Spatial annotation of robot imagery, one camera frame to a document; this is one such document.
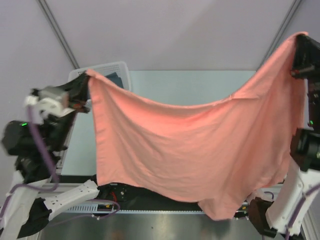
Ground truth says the salmon pink t shirt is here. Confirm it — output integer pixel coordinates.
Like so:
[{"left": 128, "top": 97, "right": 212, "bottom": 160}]
[{"left": 86, "top": 34, "right": 306, "bottom": 220}]

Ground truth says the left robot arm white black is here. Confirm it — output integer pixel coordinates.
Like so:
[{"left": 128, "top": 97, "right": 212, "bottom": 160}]
[{"left": 0, "top": 73, "right": 111, "bottom": 240}]

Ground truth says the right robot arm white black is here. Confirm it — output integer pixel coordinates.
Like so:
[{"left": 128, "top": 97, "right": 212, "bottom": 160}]
[{"left": 247, "top": 33, "right": 320, "bottom": 240}]

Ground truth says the white plastic basket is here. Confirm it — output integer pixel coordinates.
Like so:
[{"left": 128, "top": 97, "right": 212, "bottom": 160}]
[{"left": 68, "top": 61, "right": 132, "bottom": 92}]

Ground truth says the blue grey t shirt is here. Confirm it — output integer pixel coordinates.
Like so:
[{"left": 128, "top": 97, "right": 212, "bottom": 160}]
[{"left": 105, "top": 72, "right": 124, "bottom": 89}]

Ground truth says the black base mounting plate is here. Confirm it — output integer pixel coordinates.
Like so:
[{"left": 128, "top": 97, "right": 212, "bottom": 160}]
[{"left": 96, "top": 182, "right": 201, "bottom": 212}]

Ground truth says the right corner aluminium post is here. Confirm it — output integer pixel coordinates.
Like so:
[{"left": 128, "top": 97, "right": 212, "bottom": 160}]
[{"left": 267, "top": 0, "right": 304, "bottom": 55}]

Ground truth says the corner aluminium post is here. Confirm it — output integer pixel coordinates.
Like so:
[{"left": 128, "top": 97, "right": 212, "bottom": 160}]
[
  {"left": 36, "top": 0, "right": 80, "bottom": 69},
  {"left": 267, "top": 0, "right": 304, "bottom": 55}
]

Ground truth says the left corner aluminium post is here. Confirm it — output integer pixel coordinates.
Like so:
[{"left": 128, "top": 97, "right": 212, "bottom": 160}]
[{"left": 36, "top": 0, "right": 80, "bottom": 69}]

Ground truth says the white slotted cable duct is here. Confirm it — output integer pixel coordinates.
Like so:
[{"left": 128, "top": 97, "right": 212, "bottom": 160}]
[{"left": 65, "top": 203, "right": 204, "bottom": 215}]

